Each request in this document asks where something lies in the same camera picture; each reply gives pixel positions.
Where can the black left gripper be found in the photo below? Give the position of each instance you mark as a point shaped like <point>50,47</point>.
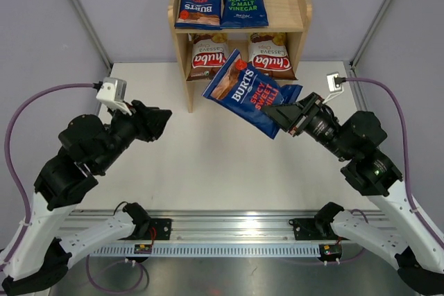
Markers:
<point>150,121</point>

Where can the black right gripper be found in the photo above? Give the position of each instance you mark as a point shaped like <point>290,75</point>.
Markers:
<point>285,115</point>

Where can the blue Burts spicy chilli bag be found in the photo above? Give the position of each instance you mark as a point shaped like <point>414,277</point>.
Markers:
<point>199,14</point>
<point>244,90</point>

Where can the Chuba cassava chips bag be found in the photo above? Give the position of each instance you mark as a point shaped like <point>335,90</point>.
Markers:
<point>268,53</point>
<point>209,53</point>

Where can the blue Burts sea salt vinegar bag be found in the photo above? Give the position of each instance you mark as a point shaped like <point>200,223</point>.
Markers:
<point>244,14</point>

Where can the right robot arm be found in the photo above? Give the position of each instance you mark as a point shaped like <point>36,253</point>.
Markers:
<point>412,251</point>

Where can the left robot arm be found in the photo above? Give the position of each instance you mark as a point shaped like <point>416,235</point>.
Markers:
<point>89,148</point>

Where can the wooden two-tier shelf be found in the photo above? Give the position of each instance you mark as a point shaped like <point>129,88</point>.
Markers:
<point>292,17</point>

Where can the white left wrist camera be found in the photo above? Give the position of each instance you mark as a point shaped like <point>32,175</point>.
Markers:
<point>111,93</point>

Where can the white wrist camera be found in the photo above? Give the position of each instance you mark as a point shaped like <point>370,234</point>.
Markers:
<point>335,86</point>
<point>111,93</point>

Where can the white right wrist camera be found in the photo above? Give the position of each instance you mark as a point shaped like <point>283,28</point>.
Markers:
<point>335,86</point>

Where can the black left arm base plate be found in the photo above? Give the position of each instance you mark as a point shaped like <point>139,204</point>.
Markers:
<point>159,228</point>

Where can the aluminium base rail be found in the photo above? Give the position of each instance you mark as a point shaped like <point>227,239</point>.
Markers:
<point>219,226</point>

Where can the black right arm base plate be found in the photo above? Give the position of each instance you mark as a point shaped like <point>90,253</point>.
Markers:
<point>305,229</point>

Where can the slotted grey cable duct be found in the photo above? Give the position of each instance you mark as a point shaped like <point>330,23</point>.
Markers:
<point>224,250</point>

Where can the left aluminium frame post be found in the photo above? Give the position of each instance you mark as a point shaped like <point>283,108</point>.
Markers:
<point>92,34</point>

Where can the aluminium frame post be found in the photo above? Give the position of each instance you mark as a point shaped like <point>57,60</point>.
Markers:
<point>372,29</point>
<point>92,34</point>

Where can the right aluminium frame post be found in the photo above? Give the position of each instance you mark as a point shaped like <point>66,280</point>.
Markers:
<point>372,29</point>

